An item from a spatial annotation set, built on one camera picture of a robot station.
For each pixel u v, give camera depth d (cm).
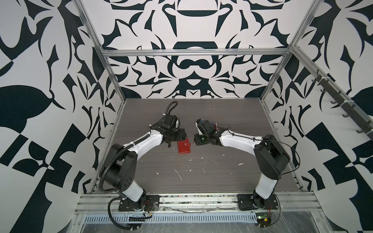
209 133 71
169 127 70
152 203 74
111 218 69
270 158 49
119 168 46
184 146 91
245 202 74
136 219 73
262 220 71
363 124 53
